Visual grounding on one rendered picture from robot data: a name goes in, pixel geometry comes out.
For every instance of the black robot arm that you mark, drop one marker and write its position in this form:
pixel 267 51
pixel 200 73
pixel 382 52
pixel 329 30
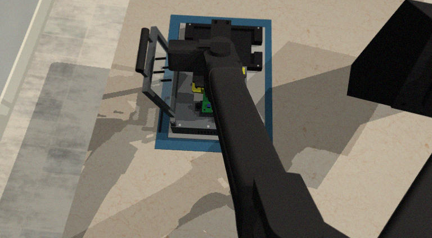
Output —
pixel 278 204

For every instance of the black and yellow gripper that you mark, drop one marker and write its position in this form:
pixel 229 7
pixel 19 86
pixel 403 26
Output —
pixel 198 82

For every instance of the green circuit board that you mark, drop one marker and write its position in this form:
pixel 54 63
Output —
pixel 206 105

